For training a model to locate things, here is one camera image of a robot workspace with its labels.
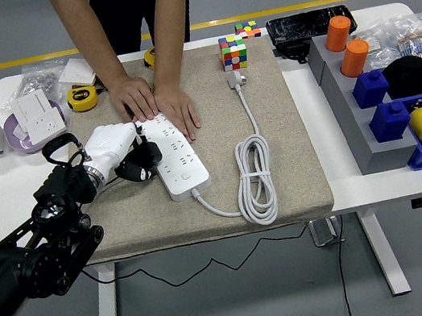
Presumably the person's left hand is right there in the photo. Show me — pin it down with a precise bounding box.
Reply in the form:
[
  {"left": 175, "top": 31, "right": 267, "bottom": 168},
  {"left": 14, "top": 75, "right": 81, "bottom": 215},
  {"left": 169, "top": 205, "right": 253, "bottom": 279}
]
[{"left": 149, "top": 79, "right": 205, "bottom": 149}]

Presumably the thin black adapter cord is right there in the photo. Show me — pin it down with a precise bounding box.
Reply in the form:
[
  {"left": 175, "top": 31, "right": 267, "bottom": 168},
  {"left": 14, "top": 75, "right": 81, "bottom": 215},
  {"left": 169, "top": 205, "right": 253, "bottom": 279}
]
[{"left": 66, "top": 140, "right": 324, "bottom": 303}]

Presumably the grey-brown fabric mat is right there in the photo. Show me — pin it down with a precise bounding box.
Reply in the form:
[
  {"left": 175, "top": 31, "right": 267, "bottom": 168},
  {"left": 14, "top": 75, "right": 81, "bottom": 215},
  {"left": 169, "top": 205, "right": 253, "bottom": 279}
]
[{"left": 51, "top": 29, "right": 338, "bottom": 267}]

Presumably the black hanging cable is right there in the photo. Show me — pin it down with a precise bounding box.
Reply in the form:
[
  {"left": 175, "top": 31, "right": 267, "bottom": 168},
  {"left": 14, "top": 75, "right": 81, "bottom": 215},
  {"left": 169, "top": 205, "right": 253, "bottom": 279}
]
[{"left": 329, "top": 216, "right": 361, "bottom": 316}]

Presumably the orange cylinder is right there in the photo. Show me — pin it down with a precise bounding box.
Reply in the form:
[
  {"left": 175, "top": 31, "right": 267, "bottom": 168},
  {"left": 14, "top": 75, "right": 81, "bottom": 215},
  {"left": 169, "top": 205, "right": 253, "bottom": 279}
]
[
  {"left": 335, "top": 36, "right": 375, "bottom": 81},
  {"left": 320, "top": 13, "right": 358, "bottom": 55}
]

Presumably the black cloth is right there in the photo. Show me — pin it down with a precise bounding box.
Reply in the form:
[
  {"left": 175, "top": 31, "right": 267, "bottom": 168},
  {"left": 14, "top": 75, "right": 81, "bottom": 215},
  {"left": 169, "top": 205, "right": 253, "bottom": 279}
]
[{"left": 379, "top": 53, "right": 422, "bottom": 102}]

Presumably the person's torso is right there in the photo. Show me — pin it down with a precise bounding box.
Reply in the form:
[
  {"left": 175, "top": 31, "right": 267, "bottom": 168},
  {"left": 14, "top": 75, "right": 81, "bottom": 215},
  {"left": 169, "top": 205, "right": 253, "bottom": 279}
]
[{"left": 88, "top": 0, "right": 202, "bottom": 60}]

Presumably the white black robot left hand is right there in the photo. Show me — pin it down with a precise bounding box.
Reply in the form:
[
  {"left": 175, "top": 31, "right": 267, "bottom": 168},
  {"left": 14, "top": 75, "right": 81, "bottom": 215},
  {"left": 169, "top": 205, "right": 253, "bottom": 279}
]
[{"left": 81, "top": 117, "right": 159, "bottom": 192}]

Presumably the white switch plate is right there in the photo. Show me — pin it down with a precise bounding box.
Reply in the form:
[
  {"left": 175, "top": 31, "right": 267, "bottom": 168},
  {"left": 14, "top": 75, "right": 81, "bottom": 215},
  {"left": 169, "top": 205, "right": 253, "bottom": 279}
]
[{"left": 14, "top": 85, "right": 58, "bottom": 125}]

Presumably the clear bag of small parts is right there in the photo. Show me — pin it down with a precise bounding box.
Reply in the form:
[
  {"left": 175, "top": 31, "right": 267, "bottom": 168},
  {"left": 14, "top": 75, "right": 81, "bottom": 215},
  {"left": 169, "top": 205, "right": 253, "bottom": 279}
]
[{"left": 351, "top": 21, "right": 404, "bottom": 75}]

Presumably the white table leg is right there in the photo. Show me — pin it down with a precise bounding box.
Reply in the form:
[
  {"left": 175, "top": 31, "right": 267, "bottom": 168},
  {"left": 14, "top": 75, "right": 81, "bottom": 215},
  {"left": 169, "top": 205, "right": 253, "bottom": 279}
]
[
  {"left": 82, "top": 260, "right": 125, "bottom": 316},
  {"left": 357, "top": 205, "right": 412, "bottom": 301}
]

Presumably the large colourful puzzle cube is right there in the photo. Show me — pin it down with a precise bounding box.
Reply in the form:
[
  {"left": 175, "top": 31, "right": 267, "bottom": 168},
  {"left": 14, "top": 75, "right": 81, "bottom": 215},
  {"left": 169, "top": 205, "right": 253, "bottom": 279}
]
[{"left": 217, "top": 32, "right": 251, "bottom": 74}]

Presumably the small colourful puzzle cube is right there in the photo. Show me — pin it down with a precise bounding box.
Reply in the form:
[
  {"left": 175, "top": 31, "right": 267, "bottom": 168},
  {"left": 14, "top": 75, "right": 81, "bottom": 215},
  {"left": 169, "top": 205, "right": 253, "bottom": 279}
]
[{"left": 233, "top": 19, "right": 263, "bottom": 42}]

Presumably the silver metal bracket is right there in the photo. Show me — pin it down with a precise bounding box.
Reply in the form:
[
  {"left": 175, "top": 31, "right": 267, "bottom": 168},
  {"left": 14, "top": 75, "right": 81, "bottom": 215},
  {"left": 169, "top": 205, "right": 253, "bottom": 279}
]
[{"left": 306, "top": 214, "right": 348, "bottom": 250}]

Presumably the clear bag of resistors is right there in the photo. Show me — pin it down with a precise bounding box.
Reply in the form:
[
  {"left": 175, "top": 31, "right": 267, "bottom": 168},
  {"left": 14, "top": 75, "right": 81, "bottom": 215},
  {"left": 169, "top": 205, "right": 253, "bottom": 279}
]
[{"left": 386, "top": 12, "right": 422, "bottom": 67}]

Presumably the white power strip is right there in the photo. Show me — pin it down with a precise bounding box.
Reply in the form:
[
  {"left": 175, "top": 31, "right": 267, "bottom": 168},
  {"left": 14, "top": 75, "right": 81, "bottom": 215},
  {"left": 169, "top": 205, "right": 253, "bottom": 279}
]
[{"left": 132, "top": 105, "right": 214, "bottom": 207}]

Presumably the black plastic tray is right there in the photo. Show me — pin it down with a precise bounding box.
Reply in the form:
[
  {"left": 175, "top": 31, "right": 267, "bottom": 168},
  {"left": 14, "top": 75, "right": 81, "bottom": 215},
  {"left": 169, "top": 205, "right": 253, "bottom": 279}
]
[{"left": 263, "top": 2, "right": 361, "bottom": 50}]

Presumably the white wall socket panel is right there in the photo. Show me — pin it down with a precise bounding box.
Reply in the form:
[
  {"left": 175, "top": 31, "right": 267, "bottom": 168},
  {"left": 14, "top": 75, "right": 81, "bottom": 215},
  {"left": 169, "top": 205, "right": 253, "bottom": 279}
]
[{"left": 17, "top": 106, "right": 71, "bottom": 149}]

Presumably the purple bowl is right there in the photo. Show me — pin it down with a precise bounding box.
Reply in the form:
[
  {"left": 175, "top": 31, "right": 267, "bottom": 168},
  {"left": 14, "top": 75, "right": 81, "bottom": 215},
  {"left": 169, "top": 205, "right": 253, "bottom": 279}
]
[{"left": 0, "top": 96, "right": 72, "bottom": 159}]

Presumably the yellow black tape measure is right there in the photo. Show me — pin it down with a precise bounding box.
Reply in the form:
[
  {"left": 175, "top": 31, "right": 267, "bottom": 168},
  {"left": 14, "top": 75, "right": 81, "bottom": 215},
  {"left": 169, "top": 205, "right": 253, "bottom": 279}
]
[
  {"left": 141, "top": 46, "right": 160, "bottom": 72},
  {"left": 65, "top": 83, "right": 101, "bottom": 115}
]

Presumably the person's right hand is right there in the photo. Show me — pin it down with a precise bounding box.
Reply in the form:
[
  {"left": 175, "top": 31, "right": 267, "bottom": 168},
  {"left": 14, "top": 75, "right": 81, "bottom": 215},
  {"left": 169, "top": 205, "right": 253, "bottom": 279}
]
[{"left": 105, "top": 71, "right": 160, "bottom": 127}]

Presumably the grey stepped stand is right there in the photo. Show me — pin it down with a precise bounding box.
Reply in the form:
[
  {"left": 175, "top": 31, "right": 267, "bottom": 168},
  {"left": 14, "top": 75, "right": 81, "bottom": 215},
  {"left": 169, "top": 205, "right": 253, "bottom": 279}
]
[{"left": 303, "top": 22, "right": 421, "bottom": 182}]

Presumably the clear bag of screws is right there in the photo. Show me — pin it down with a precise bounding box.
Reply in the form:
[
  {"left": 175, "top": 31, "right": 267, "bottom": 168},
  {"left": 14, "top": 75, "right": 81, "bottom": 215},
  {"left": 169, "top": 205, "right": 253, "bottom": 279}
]
[{"left": 0, "top": 57, "right": 73, "bottom": 114}]

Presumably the black power adapter block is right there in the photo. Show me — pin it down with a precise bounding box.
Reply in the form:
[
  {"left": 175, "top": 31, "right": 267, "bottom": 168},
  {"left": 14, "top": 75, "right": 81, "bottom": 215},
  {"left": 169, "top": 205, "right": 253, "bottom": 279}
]
[{"left": 272, "top": 38, "right": 313, "bottom": 69}]

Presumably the white wall switch panel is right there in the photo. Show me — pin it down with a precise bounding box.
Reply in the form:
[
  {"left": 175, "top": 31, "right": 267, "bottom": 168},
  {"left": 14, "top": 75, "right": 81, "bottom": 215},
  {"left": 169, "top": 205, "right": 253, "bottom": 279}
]
[{"left": 54, "top": 53, "right": 101, "bottom": 91}]

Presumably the white power cord with plug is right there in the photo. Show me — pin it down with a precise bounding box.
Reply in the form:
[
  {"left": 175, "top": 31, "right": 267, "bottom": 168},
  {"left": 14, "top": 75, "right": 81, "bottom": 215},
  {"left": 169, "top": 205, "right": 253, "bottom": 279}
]
[{"left": 171, "top": 66, "right": 284, "bottom": 238}]

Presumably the blue block with knob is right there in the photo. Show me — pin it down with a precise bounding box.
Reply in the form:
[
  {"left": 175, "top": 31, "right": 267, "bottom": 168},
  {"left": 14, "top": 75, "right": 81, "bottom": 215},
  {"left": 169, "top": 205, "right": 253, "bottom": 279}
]
[
  {"left": 365, "top": 98, "right": 416, "bottom": 146},
  {"left": 350, "top": 67, "right": 394, "bottom": 111}
]

